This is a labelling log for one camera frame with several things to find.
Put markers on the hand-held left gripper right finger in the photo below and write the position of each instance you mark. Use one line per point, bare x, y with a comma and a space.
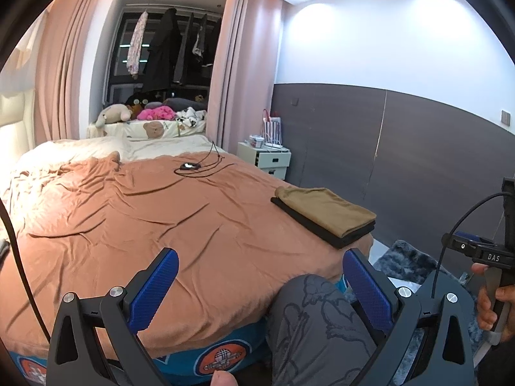
368, 293

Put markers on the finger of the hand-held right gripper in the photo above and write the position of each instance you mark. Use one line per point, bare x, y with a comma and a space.
454, 246
472, 236

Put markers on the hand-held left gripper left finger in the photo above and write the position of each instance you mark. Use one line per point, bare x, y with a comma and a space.
155, 289

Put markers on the olive printed t-shirt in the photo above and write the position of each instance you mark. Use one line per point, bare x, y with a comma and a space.
326, 209

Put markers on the person's right forearm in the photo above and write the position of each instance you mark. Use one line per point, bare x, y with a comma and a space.
499, 366

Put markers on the person's right hand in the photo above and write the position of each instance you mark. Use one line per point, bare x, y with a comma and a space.
485, 309

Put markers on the person's left hand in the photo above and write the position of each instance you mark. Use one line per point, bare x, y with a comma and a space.
224, 378

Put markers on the grey fluffy rug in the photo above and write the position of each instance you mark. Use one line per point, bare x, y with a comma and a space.
406, 261

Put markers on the grey printed pants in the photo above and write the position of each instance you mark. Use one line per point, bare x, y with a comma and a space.
314, 329

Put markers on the blue printed bed sheet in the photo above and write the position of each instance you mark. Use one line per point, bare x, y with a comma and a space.
177, 366

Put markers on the brown blanket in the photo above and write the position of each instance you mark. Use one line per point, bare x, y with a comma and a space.
161, 209

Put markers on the folded black garment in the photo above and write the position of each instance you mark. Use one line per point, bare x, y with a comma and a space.
314, 225

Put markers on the small black device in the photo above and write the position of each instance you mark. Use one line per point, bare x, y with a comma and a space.
189, 166

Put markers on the white nightstand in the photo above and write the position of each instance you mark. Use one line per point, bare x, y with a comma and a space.
273, 165

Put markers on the cream bear-print pillow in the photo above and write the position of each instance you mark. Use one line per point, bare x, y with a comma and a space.
153, 128

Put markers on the white power strip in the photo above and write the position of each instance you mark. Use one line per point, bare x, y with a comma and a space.
275, 146

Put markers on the pink plush toy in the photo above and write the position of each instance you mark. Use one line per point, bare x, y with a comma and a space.
157, 113

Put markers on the black and white patterned cloth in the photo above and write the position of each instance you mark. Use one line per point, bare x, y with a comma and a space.
189, 114

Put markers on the small white container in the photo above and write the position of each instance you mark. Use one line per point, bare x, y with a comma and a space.
256, 141

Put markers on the brown plush toy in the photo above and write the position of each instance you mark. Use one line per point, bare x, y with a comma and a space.
136, 110

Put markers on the white plush toy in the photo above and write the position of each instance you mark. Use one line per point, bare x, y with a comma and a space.
112, 112

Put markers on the dark grey cushion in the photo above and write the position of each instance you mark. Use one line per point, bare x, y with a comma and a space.
177, 102

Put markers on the striped gift bag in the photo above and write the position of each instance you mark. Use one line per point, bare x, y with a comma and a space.
273, 130

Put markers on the white padded headboard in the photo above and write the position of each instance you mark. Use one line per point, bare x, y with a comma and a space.
16, 128

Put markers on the pink curtain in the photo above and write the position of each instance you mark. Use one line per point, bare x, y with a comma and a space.
241, 68
72, 48

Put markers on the black hanging coat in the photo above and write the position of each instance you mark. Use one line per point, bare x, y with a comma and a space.
161, 48

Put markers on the grey hanging shirt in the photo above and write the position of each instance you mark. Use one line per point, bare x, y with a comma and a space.
198, 44

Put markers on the floral hanging garment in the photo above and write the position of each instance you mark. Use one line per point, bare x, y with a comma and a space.
136, 40

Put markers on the white hanging garment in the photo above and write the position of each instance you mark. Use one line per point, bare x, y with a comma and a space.
24, 68

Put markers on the grey wall switch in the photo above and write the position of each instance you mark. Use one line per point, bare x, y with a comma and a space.
506, 116

